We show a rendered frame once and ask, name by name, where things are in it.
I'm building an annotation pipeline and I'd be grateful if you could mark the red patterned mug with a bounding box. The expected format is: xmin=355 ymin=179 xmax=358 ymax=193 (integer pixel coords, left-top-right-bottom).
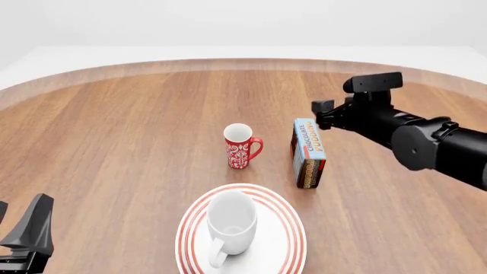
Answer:
xmin=223 ymin=123 xmax=264 ymax=170

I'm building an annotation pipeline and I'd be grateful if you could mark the chocolate pudding box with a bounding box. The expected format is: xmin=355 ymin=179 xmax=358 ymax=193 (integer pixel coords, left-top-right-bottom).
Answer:
xmin=291 ymin=117 xmax=327 ymax=190

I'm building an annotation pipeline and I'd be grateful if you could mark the white plate with red rings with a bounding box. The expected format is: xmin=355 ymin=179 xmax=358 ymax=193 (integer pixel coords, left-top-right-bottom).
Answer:
xmin=174 ymin=183 xmax=307 ymax=274

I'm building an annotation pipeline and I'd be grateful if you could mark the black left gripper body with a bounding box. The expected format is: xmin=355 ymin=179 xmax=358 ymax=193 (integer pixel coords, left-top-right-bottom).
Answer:
xmin=0 ymin=247 xmax=51 ymax=274

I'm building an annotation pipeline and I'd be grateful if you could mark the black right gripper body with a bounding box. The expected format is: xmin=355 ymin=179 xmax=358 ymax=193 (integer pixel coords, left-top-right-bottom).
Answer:
xmin=329 ymin=96 xmax=393 ymax=139

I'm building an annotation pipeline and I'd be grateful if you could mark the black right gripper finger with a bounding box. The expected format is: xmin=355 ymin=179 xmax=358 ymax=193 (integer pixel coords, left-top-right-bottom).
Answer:
xmin=311 ymin=98 xmax=336 ymax=114
xmin=315 ymin=112 xmax=333 ymax=131

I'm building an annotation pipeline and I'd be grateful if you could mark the white mug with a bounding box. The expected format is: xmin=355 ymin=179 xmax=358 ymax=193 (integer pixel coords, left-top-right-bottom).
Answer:
xmin=206 ymin=190 xmax=259 ymax=269

